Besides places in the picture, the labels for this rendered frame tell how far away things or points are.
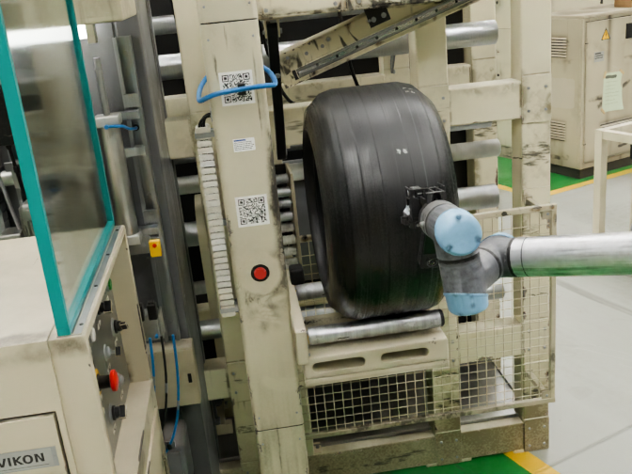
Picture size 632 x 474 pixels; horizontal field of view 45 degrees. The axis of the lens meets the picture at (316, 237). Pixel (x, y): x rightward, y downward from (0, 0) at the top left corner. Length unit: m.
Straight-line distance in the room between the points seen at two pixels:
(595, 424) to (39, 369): 2.41
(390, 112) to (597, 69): 4.68
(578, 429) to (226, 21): 2.12
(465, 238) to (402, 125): 0.47
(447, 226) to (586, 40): 4.98
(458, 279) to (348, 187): 0.40
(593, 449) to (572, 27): 3.88
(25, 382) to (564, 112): 5.57
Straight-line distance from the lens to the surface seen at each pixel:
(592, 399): 3.39
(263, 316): 1.93
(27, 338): 1.23
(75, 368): 1.22
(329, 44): 2.19
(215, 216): 1.85
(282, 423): 2.08
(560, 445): 3.10
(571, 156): 6.44
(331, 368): 1.93
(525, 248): 1.45
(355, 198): 1.66
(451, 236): 1.33
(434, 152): 1.72
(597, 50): 6.34
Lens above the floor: 1.74
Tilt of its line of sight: 19 degrees down
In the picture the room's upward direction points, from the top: 6 degrees counter-clockwise
